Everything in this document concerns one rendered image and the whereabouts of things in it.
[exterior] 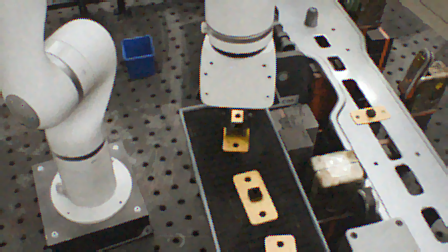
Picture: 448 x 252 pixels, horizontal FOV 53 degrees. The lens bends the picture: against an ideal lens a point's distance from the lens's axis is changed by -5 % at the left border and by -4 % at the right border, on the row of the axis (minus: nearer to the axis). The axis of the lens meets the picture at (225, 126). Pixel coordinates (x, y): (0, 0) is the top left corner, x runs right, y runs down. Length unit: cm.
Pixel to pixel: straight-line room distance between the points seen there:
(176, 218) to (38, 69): 57
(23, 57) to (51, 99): 8
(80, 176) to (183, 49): 76
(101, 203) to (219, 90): 54
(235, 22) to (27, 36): 35
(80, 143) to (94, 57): 18
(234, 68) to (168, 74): 94
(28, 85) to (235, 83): 33
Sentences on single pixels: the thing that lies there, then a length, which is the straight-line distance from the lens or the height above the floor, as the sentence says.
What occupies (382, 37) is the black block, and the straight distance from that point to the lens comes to 126.
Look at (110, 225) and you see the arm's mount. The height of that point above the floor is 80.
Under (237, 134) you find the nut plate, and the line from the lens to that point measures 72.
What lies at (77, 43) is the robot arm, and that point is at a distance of 84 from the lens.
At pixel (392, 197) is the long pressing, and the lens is 89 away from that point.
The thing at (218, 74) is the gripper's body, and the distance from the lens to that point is 61.
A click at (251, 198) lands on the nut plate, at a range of 64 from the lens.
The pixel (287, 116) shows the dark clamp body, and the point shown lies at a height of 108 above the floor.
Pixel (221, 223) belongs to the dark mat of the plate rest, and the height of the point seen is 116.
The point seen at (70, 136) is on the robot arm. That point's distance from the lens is 91.
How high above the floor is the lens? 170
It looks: 48 degrees down
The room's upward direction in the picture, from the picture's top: straight up
